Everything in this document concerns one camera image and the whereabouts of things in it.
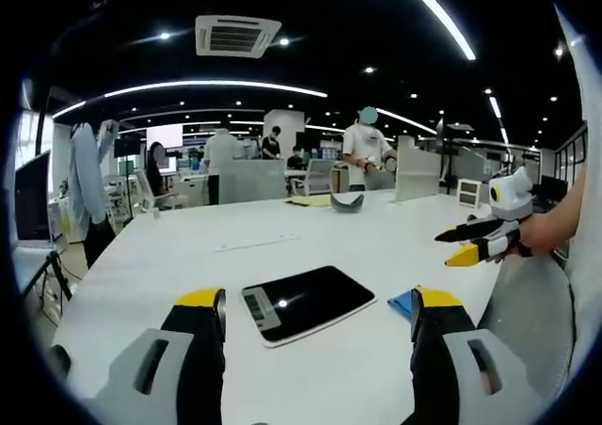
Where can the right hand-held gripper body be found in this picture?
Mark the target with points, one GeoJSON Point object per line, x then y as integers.
{"type": "Point", "coordinates": [510, 199]}

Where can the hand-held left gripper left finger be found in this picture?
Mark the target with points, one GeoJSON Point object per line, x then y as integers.
{"type": "Point", "coordinates": [188, 350]}

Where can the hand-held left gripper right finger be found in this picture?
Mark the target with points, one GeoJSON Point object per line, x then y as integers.
{"type": "Point", "coordinates": [437, 350]}

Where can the blue cleaning cloth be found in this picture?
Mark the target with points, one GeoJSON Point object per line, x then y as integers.
{"type": "Point", "coordinates": [400, 303]}

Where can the person's right hand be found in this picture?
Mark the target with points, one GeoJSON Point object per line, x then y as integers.
{"type": "Point", "coordinates": [545, 234]}

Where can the small white drawer box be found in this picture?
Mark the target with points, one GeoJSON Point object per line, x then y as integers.
{"type": "Point", "coordinates": [468, 193]}

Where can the black equipment stand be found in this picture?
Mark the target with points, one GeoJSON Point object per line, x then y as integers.
{"type": "Point", "coordinates": [451, 152]}

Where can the grey desk divider panel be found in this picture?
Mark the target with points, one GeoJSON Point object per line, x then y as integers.
{"type": "Point", "coordinates": [416, 173]}

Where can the grey mesh office chair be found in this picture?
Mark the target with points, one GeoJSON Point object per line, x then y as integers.
{"type": "Point", "coordinates": [531, 321]}

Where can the person's white shirt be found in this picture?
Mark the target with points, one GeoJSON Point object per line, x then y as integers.
{"type": "Point", "coordinates": [585, 114]}

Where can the dark bowl-shaped object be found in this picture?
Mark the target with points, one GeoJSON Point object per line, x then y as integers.
{"type": "Point", "coordinates": [347, 205]}

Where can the black tripod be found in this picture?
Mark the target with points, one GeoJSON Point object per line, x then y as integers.
{"type": "Point", "coordinates": [52, 274]}

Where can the white office chair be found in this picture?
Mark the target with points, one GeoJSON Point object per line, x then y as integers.
{"type": "Point", "coordinates": [316, 173]}

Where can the yellow paper sheet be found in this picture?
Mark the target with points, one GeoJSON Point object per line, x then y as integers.
{"type": "Point", "coordinates": [308, 201]}

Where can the straight ceiling light strip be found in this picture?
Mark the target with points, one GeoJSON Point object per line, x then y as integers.
{"type": "Point", "coordinates": [437, 13]}

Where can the dark monitor screen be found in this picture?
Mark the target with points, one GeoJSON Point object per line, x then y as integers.
{"type": "Point", "coordinates": [33, 199]}

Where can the long curved ceiling light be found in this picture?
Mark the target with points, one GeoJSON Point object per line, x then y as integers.
{"type": "Point", "coordinates": [211, 84]}

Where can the ceiling air conditioner vent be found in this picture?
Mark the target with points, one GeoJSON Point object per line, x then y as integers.
{"type": "Point", "coordinates": [237, 36]}

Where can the grey partition wall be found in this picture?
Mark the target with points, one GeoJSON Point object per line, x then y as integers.
{"type": "Point", "coordinates": [251, 180]}

